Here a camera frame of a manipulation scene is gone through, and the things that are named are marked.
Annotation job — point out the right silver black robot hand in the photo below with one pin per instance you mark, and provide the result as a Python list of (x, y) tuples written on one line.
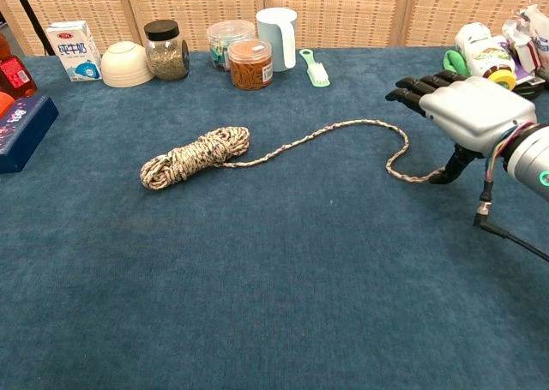
[(476, 111)]

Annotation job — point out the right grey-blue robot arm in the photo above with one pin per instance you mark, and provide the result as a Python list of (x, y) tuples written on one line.
[(532, 158)]

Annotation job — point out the green cloth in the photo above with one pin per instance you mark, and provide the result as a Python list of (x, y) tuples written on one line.
[(456, 62)]

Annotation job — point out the white bottle with yellow cap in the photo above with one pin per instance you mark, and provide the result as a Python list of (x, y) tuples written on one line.
[(486, 51)]

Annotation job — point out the white purple snack packet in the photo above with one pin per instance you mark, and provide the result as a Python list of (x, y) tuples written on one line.
[(521, 49)]

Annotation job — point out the green scrubbing brush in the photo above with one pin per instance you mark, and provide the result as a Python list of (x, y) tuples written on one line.
[(316, 70)]

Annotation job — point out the bamboo folding screen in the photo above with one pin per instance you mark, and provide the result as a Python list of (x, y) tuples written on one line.
[(343, 13)]

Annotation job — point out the pale blue plastic pitcher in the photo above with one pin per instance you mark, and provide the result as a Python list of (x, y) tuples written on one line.
[(276, 34)]

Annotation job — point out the plastic jar of rubber bands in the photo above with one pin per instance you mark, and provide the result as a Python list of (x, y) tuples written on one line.
[(250, 68)]

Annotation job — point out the clear tub of coloured clips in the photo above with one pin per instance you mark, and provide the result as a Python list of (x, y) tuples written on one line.
[(221, 36)]

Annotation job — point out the blue carpet table cover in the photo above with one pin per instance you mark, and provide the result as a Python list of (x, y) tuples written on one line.
[(257, 278)]

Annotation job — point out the glass jar with black lid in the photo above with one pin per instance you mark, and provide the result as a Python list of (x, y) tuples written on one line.
[(166, 58)]

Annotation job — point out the upturned cream bowl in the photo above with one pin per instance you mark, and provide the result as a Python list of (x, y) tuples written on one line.
[(126, 66)]

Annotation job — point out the white blue milk carton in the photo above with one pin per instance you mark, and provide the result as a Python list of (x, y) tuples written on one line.
[(75, 51)]

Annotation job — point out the dark blue printed box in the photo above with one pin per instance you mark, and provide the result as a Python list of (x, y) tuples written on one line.
[(23, 128)]

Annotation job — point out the black tripod stand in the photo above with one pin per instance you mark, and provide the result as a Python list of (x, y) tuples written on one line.
[(30, 15)]

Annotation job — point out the amber honey bottle red label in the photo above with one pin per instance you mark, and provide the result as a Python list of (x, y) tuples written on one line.
[(15, 75)]

